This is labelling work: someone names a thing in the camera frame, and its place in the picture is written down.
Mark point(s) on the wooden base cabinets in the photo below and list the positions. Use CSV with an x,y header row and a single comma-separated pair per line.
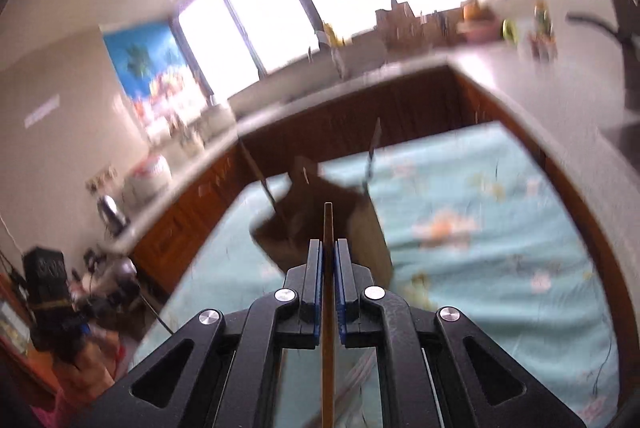
x,y
350,118

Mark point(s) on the grey kitchen countertop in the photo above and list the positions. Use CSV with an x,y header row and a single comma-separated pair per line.
x,y
490,58

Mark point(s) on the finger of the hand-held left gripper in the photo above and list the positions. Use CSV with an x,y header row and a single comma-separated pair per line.
x,y
107,304

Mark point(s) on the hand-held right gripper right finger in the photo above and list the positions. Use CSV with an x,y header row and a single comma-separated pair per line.
x,y
342,288

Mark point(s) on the teal floral tablecloth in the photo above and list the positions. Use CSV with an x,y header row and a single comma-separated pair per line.
x,y
475,288

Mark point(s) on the tropical wall poster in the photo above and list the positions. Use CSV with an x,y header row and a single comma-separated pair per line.
x,y
150,68

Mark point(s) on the wooden utensil holder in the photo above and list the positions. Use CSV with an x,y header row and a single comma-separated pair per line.
x,y
355,218

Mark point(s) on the white and red rice cooker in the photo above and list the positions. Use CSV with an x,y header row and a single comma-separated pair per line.
x,y
147,178

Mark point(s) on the tall white electric cooker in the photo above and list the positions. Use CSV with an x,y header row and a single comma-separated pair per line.
x,y
217,120

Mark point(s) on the condiment bottles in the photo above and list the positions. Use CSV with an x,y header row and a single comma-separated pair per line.
x,y
542,20

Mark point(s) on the metal spoon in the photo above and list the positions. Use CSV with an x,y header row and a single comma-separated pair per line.
x,y
125,273

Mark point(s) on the black wok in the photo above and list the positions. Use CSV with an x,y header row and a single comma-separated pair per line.
x,y
617,43

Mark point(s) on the yellow bowl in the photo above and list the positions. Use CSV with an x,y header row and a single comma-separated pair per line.
x,y
477,12

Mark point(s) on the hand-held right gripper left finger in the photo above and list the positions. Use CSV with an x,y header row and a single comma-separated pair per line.
x,y
316,288

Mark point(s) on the yellow bottle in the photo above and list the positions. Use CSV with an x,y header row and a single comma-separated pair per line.
x,y
333,35

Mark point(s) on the green cup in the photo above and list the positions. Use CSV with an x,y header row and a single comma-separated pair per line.
x,y
511,30

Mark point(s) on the person's left forearm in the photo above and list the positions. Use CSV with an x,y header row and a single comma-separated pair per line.
x,y
90,368

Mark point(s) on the steel electric kettle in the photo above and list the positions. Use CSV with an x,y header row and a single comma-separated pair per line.
x,y
112,214

